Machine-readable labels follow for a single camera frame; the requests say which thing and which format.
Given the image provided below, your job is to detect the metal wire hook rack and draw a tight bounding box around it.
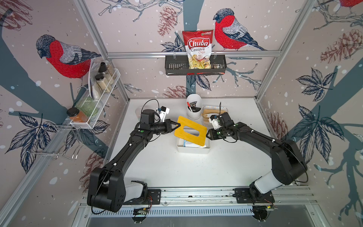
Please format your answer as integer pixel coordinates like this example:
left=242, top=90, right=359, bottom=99
left=27, top=125, right=84, bottom=161

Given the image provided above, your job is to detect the beige spice bottle front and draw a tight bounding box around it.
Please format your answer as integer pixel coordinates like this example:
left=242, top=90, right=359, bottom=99
left=95, top=74, right=111, bottom=93

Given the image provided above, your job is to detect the white pen holder cup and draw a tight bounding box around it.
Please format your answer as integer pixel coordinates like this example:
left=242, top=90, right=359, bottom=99
left=186, top=94, right=202, bottom=120

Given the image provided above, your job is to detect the clear plastic tissue box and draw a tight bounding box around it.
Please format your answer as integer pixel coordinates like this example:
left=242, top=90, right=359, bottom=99
left=201, top=106, right=228, bottom=126

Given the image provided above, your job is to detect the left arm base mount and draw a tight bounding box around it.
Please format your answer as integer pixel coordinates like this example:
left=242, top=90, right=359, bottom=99
left=123, top=181, right=161, bottom=205

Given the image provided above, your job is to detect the red Chuba chips bag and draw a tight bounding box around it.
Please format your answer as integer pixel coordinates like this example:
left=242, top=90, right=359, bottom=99
left=182, top=30, right=213, bottom=70

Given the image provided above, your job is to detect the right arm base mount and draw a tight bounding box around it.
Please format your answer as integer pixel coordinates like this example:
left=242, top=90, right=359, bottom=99
left=233, top=187, right=275, bottom=205

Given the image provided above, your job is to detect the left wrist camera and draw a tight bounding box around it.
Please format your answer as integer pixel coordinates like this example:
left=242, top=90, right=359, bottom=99
left=157, top=106, right=170, bottom=122

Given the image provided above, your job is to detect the white rectangular bin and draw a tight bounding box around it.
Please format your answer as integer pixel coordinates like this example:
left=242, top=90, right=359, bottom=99
left=176, top=138, right=211, bottom=154

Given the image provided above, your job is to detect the yellow plastic lid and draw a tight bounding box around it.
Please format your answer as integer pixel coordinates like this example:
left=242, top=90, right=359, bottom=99
left=174, top=116, right=208, bottom=147

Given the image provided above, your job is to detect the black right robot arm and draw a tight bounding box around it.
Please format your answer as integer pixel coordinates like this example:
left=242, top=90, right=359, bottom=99
left=207, top=123, right=307, bottom=201

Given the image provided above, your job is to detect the black wire wall basket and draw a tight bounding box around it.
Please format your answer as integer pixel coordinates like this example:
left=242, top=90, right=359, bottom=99
left=165, top=55, right=227, bottom=76

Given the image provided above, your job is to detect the beige spice bottle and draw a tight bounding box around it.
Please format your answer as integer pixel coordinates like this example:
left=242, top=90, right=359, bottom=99
left=98, top=62, right=114, bottom=85
left=95, top=74, right=111, bottom=93

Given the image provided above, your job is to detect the blue white tissue pack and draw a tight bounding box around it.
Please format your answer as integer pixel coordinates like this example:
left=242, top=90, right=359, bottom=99
left=183, top=140, right=206, bottom=148

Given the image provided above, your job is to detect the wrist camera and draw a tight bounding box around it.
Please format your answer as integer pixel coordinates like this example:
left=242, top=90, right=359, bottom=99
left=209, top=112, right=234, bottom=130
left=157, top=106, right=170, bottom=122

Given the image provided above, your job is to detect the white wire spice rack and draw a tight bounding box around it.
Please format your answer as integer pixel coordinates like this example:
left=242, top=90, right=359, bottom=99
left=71, top=58, right=121, bottom=129

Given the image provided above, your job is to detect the green jar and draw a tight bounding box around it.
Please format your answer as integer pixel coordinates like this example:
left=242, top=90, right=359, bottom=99
left=75, top=97, right=99, bottom=118

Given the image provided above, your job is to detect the bamboo tissue box lid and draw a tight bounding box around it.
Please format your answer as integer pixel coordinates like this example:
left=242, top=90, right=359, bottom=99
left=202, top=108, right=228, bottom=118

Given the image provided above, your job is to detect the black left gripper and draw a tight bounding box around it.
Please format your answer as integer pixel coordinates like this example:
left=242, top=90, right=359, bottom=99
left=150, top=119, right=181, bottom=135

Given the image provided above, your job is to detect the orange spice jar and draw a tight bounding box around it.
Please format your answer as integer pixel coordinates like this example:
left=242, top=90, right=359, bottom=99
left=67, top=107, right=88, bottom=123

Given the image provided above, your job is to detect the beige spice bottle back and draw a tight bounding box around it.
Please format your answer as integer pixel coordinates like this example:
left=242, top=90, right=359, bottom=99
left=98, top=62, right=114, bottom=85

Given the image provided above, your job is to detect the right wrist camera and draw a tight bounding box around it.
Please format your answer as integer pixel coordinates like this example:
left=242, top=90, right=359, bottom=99
left=209, top=112, right=234, bottom=130

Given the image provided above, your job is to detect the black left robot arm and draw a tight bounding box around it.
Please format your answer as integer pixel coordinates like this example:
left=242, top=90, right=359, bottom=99
left=87, top=109, right=181, bottom=212

